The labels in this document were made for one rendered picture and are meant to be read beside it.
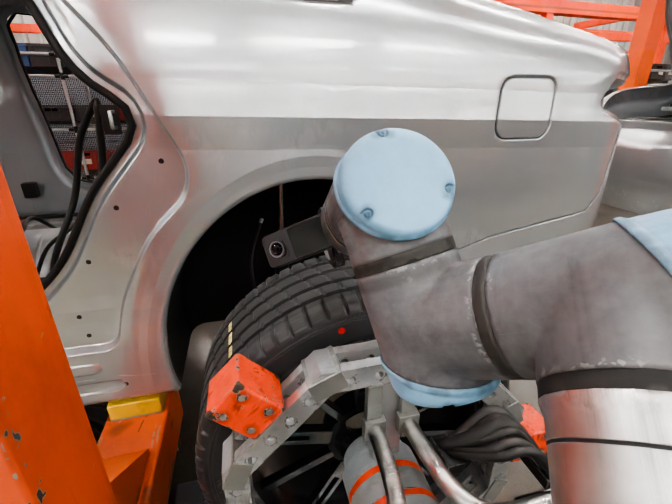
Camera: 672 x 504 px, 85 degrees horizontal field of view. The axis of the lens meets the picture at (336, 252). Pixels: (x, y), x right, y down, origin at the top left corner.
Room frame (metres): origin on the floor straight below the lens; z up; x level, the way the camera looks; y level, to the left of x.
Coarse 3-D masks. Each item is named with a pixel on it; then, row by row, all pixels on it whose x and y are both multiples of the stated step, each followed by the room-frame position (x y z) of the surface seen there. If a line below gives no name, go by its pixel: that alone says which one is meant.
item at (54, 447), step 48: (0, 192) 0.41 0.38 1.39; (0, 240) 0.38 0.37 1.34; (0, 288) 0.35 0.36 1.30; (0, 336) 0.33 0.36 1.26; (48, 336) 0.40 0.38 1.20; (0, 384) 0.30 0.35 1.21; (48, 384) 0.37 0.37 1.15; (0, 432) 0.28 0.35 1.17; (48, 432) 0.34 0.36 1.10; (0, 480) 0.27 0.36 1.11; (48, 480) 0.31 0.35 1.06; (96, 480) 0.39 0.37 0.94
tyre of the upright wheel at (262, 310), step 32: (320, 256) 0.73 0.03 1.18; (288, 288) 0.63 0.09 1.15; (320, 288) 0.60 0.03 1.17; (352, 288) 0.58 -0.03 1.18; (256, 320) 0.58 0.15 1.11; (288, 320) 0.53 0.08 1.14; (320, 320) 0.51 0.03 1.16; (352, 320) 0.52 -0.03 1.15; (224, 352) 0.57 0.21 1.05; (256, 352) 0.49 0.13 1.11; (288, 352) 0.49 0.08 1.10
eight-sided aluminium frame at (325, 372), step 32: (320, 352) 0.48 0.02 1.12; (352, 352) 0.48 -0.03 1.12; (288, 384) 0.45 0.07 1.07; (320, 384) 0.42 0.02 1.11; (352, 384) 0.44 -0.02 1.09; (288, 416) 0.41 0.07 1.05; (224, 448) 0.43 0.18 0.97; (256, 448) 0.40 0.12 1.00; (224, 480) 0.39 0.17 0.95; (480, 480) 0.53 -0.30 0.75
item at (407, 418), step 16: (400, 400) 0.46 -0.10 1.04; (400, 416) 0.44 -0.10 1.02; (416, 416) 0.45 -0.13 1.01; (400, 432) 0.44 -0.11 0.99; (416, 432) 0.42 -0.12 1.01; (416, 448) 0.40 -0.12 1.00; (432, 448) 0.39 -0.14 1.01; (432, 464) 0.37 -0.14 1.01; (448, 480) 0.34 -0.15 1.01; (448, 496) 0.33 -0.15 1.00; (464, 496) 0.32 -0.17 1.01; (528, 496) 0.32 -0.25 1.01; (544, 496) 0.32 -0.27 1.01
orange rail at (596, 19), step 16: (496, 0) 7.72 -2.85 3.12; (512, 0) 7.81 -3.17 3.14; (528, 0) 7.91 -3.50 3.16; (544, 0) 8.01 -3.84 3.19; (560, 0) 8.11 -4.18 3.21; (576, 16) 8.38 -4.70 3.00; (592, 16) 8.38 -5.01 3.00; (608, 16) 8.45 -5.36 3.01; (624, 16) 8.56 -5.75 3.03; (624, 32) 11.44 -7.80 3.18
